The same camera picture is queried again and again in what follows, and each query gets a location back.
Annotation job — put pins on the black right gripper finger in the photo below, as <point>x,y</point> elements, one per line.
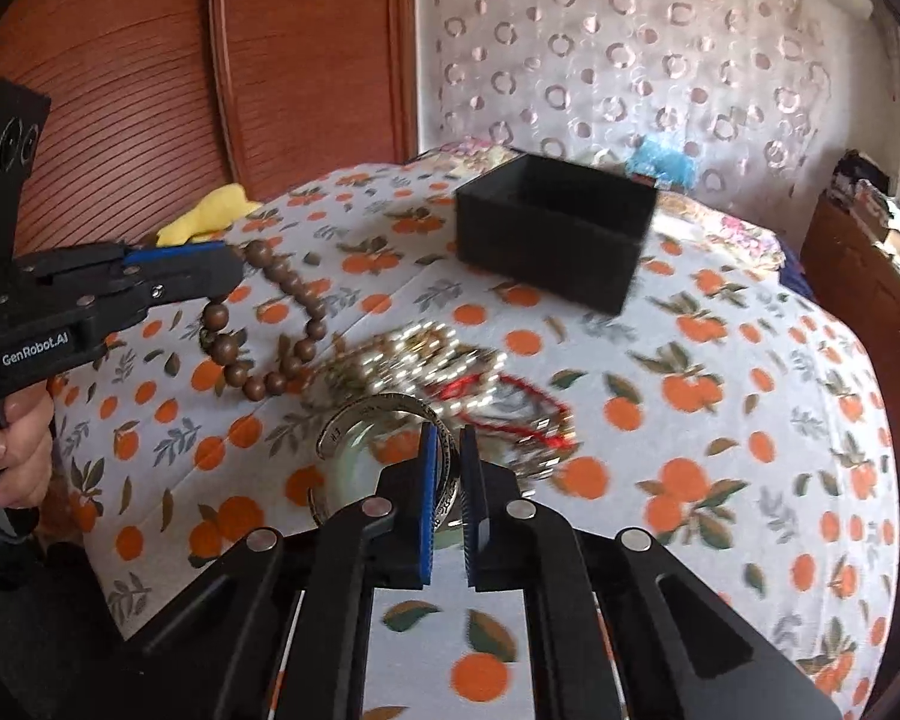
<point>181,280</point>

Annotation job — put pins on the dark-padded right gripper finger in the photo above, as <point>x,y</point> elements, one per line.
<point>491,545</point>

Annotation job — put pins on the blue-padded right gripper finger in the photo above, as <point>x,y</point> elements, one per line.
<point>171,252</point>
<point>404,554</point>

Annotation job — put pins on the black square jewelry box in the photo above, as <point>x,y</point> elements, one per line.
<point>569,229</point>

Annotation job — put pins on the person's left hand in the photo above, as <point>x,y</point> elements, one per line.
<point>26,445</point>

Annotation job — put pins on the yellow plush toy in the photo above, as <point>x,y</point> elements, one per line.
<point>213,213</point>

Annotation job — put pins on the red-brown wooden wardrobe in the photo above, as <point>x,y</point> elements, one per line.
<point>156,102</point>

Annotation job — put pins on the orange-print white bedsheet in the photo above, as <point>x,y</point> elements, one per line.
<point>738,422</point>

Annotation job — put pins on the blue fluffy item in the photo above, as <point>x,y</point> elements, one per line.
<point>664,166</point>

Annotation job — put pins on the brown wooden cabinet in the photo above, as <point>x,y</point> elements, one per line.
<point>857,282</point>

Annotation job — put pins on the clutter pile on cabinet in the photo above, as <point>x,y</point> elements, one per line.
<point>860,188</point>

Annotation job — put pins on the circle-pattern sheer curtain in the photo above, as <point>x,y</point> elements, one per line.
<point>754,92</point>

